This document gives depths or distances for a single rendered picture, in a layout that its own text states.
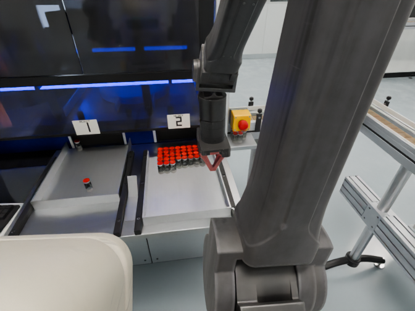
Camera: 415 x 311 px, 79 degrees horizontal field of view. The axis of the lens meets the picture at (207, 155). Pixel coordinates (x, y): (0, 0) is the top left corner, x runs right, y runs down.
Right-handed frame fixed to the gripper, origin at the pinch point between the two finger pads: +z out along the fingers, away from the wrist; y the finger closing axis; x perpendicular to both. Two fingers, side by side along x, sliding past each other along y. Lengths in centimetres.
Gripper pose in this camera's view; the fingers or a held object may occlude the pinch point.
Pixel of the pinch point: (212, 168)
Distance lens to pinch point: 63.2
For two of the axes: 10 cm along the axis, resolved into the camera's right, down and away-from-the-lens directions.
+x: -9.9, 0.9, -1.0
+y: -1.4, -5.9, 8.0
